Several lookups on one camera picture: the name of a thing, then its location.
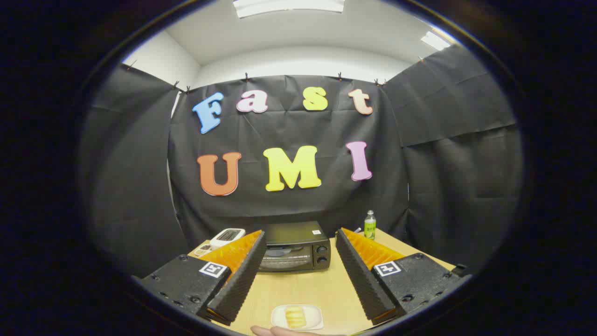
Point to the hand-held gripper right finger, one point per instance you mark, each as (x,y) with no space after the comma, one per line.
(357,273)

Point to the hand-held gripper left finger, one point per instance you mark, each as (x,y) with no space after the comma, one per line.
(245,273)

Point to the black toaster oven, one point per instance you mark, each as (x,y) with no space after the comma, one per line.
(294,233)

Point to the golden bread roll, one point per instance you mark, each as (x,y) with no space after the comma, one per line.
(295,317)

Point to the white pop-up toaster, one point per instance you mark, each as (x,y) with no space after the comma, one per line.
(226,237)

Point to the green label drink bottle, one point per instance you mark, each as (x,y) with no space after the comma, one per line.
(370,227)

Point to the white rectangular plate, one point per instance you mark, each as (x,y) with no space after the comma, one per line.
(315,317)

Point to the small ceiling light panel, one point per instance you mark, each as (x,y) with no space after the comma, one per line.
(435,41)

